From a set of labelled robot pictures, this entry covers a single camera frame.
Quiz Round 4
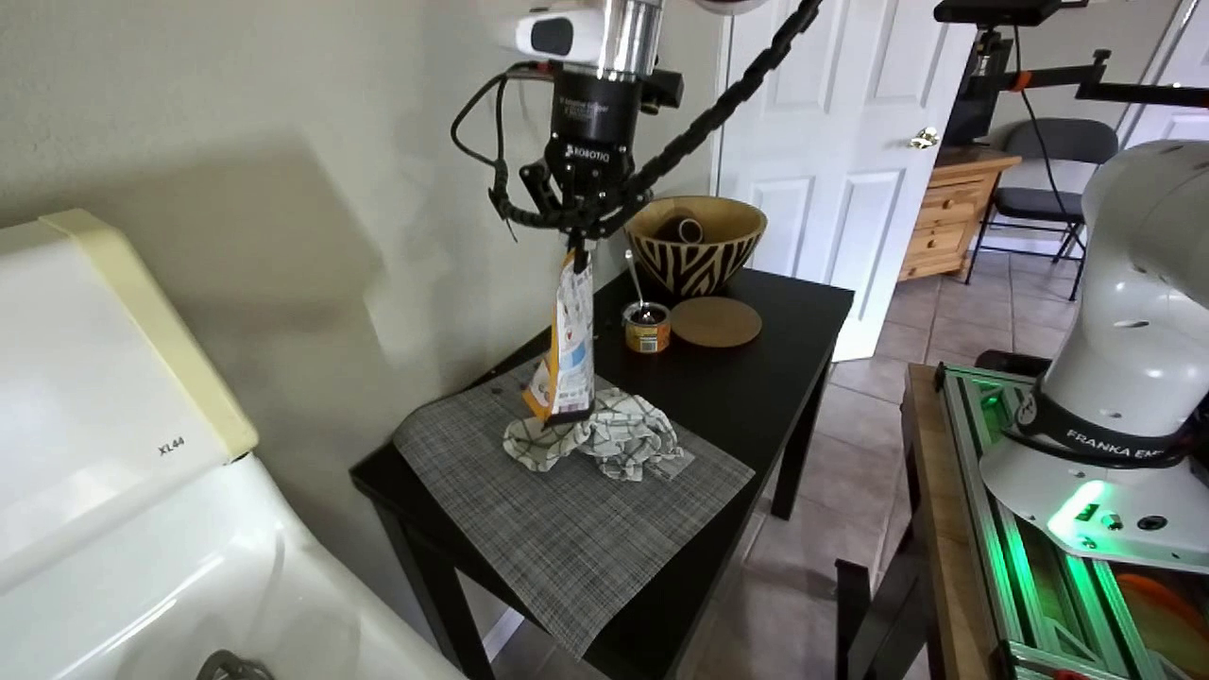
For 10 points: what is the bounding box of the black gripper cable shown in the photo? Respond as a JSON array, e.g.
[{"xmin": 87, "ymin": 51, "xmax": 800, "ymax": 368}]
[{"xmin": 451, "ymin": 59, "xmax": 571, "ymax": 238}]

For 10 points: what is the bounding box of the black side table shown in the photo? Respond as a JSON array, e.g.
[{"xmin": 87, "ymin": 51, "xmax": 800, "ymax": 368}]
[{"xmin": 346, "ymin": 263, "xmax": 859, "ymax": 680}]

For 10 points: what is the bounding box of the metal spoon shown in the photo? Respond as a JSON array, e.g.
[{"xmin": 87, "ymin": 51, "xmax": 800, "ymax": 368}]
[{"xmin": 620, "ymin": 245, "xmax": 654, "ymax": 318}]

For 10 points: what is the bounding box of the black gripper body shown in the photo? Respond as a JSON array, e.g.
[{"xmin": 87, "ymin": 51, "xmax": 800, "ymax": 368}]
[{"xmin": 548, "ymin": 73, "xmax": 645, "ymax": 163}]

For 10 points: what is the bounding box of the orange and white bag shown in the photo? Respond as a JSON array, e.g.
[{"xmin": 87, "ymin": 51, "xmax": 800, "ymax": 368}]
[{"xmin": 521, "ymin": 242, "xmax": 599, "ymax": 427}]

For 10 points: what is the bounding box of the crumpled patterned cloth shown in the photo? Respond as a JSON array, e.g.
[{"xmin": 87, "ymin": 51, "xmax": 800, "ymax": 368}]
[{"xmin": 500, "ymin": 376, "xmax": 700, "ymax": 486}]

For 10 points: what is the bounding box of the grey woven placemat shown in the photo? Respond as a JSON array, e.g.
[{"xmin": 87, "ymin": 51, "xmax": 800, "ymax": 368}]
[{"xmin": 390, "ymin": 364, "xmax": 759, "ymax": 659}]

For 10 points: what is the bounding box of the white gas stove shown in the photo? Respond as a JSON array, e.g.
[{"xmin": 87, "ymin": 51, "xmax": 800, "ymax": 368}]
[{"xmin": 0, "ymin": 203, "xmax": 469, "ymax": 680}]

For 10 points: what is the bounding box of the black folding chair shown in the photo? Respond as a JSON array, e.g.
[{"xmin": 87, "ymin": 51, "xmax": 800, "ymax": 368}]
[{"xmin": 961, "ymin": 115, "xmax": 1126, "ymax": 301}]

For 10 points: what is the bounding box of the wooden drawer dresser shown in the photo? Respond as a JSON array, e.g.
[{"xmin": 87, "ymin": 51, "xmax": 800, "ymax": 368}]
[{"xmin": 899, "ymin": 146, "xmax": 1023, "ymax": 289}]

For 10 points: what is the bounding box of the round cork coaster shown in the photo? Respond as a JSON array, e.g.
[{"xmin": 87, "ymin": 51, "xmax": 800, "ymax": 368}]
[{"xmin": 664, "ymin": 295, "xmax": 767, "ymax": 352}]

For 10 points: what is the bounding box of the wooden zebra pattern bowl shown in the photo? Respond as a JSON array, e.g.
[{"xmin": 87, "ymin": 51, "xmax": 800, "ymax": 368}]
[{"xmin": 625, "ymin": 193, "xmax": 771, "ymax": 301}]

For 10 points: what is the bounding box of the white panel door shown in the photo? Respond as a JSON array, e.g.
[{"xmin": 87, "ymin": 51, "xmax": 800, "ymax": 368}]
[{"xmin": 714, "ymin": 0, "xmax": 979, "ymax": 364}]

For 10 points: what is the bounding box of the black camera boom stand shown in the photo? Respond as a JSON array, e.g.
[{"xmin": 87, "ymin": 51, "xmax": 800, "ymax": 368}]
[{"xmin": 929, "ymin": 0, "xmax": 1209, "ymax": 155}]

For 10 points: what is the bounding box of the black corrugated cable conduit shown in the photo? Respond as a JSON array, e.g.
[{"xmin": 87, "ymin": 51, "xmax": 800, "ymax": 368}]
[{"xmin": 628, "ymin": 0, "xmax": 829, "ymax": 199}]

